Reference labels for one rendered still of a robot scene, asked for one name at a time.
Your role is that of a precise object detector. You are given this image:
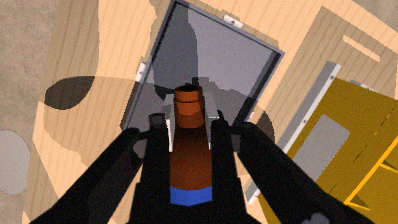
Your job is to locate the grey rectangular tray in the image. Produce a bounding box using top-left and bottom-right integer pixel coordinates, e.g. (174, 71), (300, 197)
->
(122, 0), (286, 132)

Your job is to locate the brown bottle with blue label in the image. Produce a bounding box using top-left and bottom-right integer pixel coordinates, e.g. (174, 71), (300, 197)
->
(170, 85), (212, 206)

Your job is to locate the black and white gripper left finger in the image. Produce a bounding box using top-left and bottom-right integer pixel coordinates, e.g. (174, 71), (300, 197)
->
(28, 94), (175, 224)

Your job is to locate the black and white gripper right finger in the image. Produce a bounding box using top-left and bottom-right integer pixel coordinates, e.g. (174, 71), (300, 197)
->
(204, 92), (375, 224)

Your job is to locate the yellow crate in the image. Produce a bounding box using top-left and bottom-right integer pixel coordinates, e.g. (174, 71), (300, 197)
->
(286, 77), (398, 224)

